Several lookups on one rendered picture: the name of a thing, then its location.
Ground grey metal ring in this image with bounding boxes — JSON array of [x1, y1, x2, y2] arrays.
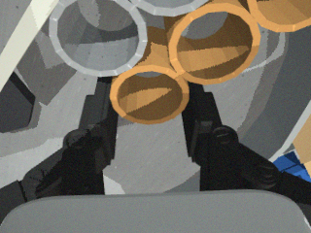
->
[[49, 0, 148, 77], [130, 0, 208, 17]]

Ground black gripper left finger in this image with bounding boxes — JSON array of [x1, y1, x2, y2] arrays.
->
[[0, 76, 119, 226]]

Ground bronze bushing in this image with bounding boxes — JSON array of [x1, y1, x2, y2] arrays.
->
[[110, 26, 190, 125], [239, 0, 311, 32], [163, 0, 260, 85]]

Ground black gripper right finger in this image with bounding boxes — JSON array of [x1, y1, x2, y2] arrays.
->
[[182, 81, 311, 226]]

